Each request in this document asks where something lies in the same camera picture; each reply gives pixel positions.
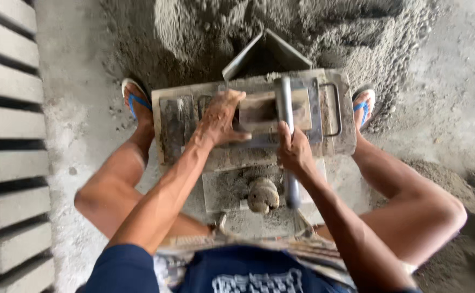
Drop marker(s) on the metal brick press mould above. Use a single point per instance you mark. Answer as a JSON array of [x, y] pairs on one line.
[[347, 134]]

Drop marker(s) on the person's left leg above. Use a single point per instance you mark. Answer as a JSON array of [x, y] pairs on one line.
[[111, 191]]

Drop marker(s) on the round dusty tamper knob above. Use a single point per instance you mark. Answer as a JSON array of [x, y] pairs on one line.
[[263, 196]]

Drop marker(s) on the grey metal scoop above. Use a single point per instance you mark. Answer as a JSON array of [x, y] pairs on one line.
[[241, 61]]

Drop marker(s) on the tan rectangular mould insert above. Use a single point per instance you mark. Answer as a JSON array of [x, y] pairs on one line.
[[294, 118]]

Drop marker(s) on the patterned shorts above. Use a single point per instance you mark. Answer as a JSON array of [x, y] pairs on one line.
[[314, 252]]

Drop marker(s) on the row of grey bricks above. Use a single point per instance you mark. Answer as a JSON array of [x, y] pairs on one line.
[[9, 81]]

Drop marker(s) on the dusty grey base board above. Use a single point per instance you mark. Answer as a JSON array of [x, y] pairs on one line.
[[225, 191]]

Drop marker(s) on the person's left hand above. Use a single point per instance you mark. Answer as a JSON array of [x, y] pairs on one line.
[[217, 122]]

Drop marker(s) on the person's right fingers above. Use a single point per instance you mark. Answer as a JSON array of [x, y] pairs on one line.
[[288, 134]]

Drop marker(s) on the grey metal lever pipe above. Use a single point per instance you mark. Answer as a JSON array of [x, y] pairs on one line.
[[284, 101]]

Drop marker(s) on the navy blue shirt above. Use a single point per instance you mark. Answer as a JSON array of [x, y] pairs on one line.
[[245, 272]]

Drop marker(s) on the person's right hand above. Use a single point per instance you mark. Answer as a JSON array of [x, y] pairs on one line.
[[296, 154]]

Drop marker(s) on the person's leg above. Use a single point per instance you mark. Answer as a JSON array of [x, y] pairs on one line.
[[111, 191], [416, 207]]

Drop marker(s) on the person's right leg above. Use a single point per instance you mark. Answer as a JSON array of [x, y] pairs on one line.
[[416, 207]]

